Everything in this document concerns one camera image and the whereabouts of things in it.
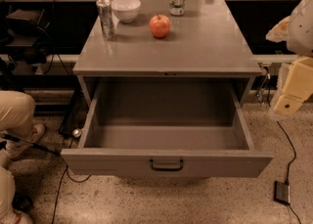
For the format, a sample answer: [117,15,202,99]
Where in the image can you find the grey metal drawer cabinet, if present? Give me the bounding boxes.
[71,0,264,109]

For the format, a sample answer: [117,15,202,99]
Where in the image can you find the black stick tool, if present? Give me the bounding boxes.
[0,133,61,157]

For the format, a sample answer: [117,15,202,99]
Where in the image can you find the white ceramic bowl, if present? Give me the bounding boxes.
[112,0,141,22]

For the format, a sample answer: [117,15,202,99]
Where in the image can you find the tall silver can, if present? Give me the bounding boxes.
[96,0,116,41]

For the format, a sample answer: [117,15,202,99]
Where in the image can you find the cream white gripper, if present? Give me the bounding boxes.
[265,17,313,116]

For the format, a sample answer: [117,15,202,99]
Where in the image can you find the white sneaker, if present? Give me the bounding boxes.
[5,123,46,160]

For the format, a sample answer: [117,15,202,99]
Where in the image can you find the black camera equipment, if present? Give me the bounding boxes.
[0,0,52,66]

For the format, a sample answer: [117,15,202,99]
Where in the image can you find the person leg beige trousers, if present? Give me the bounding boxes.
[0,91,35,140]

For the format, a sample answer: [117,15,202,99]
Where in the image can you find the red apple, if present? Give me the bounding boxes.
[149,15,170,38]

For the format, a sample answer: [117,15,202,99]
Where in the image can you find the black top drawer handle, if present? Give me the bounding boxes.
[150,159,184,172]

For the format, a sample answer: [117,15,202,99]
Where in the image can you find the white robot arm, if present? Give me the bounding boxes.
[266,0,313,120]

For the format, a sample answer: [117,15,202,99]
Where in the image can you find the black cable on floor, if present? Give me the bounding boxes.
[50,136,92,224]

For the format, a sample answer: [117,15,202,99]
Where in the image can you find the small black box on floor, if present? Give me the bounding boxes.
[274,181,291,205]

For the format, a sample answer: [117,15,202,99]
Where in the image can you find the grey top drawer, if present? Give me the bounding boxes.
[62,80,272,177]

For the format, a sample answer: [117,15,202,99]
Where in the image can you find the silver round knob on floor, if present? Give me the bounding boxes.
[72,129,82,138]

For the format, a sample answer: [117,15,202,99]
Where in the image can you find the black cable to box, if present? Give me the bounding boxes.
[276,120,303,224]

